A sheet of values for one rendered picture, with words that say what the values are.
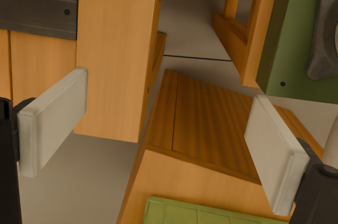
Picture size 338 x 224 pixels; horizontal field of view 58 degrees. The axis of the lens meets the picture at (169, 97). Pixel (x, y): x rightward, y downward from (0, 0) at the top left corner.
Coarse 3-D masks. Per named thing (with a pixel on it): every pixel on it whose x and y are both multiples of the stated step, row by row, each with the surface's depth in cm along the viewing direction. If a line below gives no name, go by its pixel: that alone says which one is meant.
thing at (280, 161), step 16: (256, 96) 18; (256, 112) 17; (272, 112) 16; (256, 128) 17; (272, 128) 14; (288, 128) 14; (256, 144) 16; (272, 144) 14; (288, 144) 13; (256, 160) 16; (272, 160) 14; (288, 160) 12; (304, 160) 12; (272, 176) 13; (288, 176) 12; (272, 192) 13; (288, 192) 12; (272, 208) 13; (288, 208) 13
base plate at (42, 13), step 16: (0, 0) 56; (16, 0) 55; (32, 0) 55; (48, 0) 55; (64, 0) 55; (0, 16) 57; (16, 16) 56; (32, 16) 56; (48, 16) 56; (64, 16) 56; (32, 32) 57; (48, 32) 57; (64, 32) 57
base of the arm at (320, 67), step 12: (324, 0) 48; (336, 0) 47; (324, 12) 48; (336, 12) 46; (324, 24) 48; (324, 36) 49; (312, 48) 52; (324, 48) 50; (312, 60) 52; (324, 60) 51; (336, 60) 49; (312, 72) 52; (324, 72) 52; (336, 72) 52
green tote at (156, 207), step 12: (156, 204) 80; (168, 204) 80; (180, 204) 81; (192, 204) 82; (144, 216) 80; (156, 216) 76; (168, 216) 76; (180, 216) 77; (192, 216) 78; (204, 216) 79; (216, 216) 80; (228, 216) 81; (240, 216) 81; (252, 216) 82
